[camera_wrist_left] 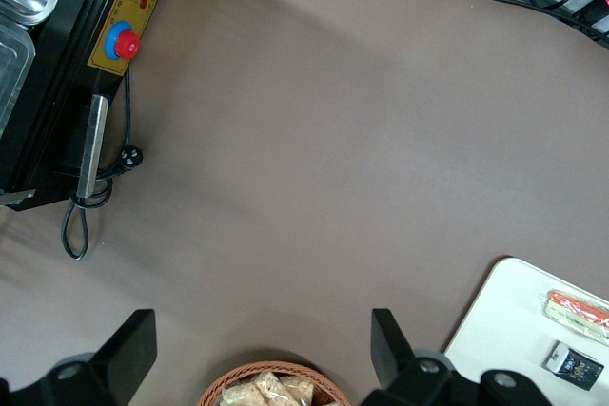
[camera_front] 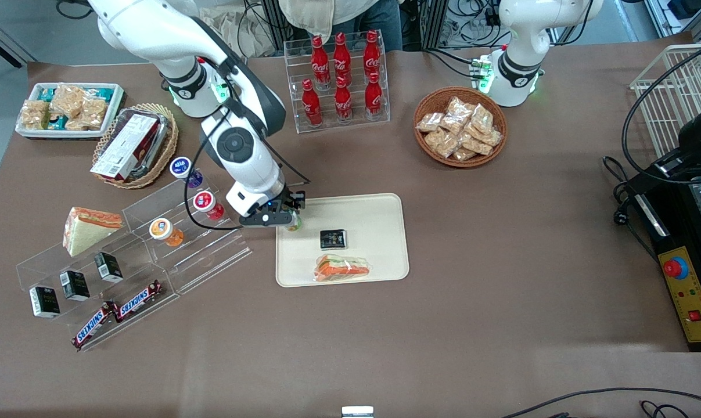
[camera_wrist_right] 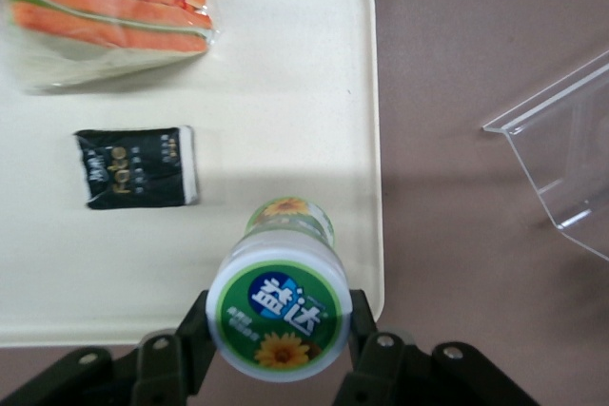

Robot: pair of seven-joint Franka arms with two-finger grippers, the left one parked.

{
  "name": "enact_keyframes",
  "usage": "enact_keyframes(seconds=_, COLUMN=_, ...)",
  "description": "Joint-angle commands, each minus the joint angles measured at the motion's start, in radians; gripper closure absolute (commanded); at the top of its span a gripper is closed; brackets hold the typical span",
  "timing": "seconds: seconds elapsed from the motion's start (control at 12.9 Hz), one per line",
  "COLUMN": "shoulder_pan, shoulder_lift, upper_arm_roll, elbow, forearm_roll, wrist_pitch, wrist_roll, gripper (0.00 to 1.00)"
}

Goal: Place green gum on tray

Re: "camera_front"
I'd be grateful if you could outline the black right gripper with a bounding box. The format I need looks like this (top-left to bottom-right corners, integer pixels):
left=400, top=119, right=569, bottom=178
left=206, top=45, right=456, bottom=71
left=268, top=189, right=306, bottom=221

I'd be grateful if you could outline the cream plastic tray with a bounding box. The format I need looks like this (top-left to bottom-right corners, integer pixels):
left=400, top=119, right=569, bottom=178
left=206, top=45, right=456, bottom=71
left=275, top=193, right=410, bottom=288

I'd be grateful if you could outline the red gum bottle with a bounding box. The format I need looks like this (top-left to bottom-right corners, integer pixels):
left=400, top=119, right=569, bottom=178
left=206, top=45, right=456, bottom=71
left=193, top=191, right=226, bottom=222

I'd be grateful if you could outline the purple gum bottle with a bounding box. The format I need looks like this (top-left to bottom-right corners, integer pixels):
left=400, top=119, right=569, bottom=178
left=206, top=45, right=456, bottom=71
left=170, top=156, right=204, bottom=190

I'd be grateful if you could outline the orange gum bottle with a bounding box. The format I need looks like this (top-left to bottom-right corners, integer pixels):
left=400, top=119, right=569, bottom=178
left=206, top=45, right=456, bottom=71
left=149, top=218, right=185, bottom=248

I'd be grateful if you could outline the flat black carton box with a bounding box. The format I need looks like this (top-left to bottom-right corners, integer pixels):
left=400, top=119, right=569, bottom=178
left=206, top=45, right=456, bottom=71
left=319, top=229, right=348, bottom=250

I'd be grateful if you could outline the small wrapped sandwich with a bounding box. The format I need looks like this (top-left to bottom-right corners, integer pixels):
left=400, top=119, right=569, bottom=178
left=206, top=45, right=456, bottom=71
left=314, top=254, right=372, bottom=283

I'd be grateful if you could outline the clear acrylic tiered shelf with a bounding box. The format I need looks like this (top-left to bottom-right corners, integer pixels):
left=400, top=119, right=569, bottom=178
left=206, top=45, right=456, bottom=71
left=16, top=173, right=253, bottom=352

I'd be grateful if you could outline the red cola bottle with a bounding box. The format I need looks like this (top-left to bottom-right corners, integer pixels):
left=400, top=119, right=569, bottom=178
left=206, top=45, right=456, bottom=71
left=333, top=33, right=353, bottom=82
left=364, top=71, right=384, bottom=116
left=333, top=75, right=353, bottom=122
left=311, top=36, right=332, bottom=89
left=363, top=30, right=382, bottom=79
left=301, top=79, right=322, bottom=128

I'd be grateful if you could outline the clear acrylic bottle rack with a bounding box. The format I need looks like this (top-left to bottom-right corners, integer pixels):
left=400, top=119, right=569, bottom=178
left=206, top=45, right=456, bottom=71
left=283, top=30, right=392, bottom=135

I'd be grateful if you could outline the oval wicker basket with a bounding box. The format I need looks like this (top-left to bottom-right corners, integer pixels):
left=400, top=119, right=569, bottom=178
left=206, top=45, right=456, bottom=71
left=92, top=103, right=179, bottom=190

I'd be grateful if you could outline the dark plastic food container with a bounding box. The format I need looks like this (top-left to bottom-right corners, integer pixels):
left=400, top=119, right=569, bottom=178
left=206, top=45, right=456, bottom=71
left=102, top=106, right=174, bottom=183

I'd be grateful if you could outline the round brown wicker basket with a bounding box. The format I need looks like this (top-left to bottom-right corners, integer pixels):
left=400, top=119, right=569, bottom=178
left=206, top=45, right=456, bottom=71
left=414, top=87, right=509, bottom=169

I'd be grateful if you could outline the Snickers chocolate bar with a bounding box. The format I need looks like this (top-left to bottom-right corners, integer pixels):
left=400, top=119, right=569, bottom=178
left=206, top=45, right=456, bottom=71
left=71, top=302, right=119, bottom=351
left=113, top=280, right=164, bottom=323

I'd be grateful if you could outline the red white packaged box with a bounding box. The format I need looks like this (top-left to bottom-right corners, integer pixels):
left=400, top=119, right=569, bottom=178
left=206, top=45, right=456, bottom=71
left=90, top=113, right=160, bottom=180

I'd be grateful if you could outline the small black carton box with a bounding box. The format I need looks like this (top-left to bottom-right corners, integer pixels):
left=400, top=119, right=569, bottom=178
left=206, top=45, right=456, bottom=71
left=94, top=252, right=124, bottom=284
left=60, top=271, right=90, bottom=302

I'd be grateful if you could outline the person in beige jacket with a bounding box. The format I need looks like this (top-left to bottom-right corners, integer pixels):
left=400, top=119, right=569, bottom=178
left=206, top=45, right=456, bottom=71
left=278, top=0, right=404, bottom=53

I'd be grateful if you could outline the large wrapped triangle sandwich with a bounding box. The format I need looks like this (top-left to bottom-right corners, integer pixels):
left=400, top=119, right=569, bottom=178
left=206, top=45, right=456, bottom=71
left=63, top=207, right=123, bottom=258

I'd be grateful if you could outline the white rectangular bin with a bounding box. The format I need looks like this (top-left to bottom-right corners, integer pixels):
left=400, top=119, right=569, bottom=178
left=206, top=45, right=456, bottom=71
left=15, top=82, right=126, bottom=140

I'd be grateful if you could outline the black carton box white side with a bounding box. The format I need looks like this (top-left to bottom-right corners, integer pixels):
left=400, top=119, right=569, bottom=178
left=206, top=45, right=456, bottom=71
left=30, top=286, right=61, bottom=319

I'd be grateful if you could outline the red emergency stop button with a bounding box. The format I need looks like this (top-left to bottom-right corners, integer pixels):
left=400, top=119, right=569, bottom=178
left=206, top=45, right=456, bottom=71
left=663, top=257, right=689, bottom=281

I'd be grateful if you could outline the black yellow control box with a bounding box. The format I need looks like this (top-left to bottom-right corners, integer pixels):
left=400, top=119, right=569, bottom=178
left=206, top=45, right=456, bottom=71
left=634, top=180, right=701, bottom=352

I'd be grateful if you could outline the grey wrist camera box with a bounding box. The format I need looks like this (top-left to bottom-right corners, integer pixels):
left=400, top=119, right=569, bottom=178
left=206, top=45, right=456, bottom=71
left=239, top=210, right=297, bottom=229

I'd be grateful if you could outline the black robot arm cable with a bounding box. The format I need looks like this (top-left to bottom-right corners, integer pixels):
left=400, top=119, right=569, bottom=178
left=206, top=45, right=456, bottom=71
left=184, top=55, right=311, bottom=231

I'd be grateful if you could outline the black power cable plug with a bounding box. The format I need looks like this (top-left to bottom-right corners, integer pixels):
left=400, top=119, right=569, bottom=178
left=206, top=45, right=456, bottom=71
left=602, top=155, right=656, bottom=244

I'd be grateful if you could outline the thick black cable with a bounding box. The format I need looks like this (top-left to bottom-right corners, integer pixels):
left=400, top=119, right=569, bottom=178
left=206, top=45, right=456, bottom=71
left=620, top=36, right=701, bottom=185

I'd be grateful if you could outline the thin black cable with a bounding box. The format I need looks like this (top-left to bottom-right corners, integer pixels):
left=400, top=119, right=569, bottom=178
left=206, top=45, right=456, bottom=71
left=500, top=387, right=701, bottom=418

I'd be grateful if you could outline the white wire basket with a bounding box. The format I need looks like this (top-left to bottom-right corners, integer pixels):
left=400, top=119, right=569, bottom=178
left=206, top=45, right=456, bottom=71
left=629, top=44, right=701, bottom=158

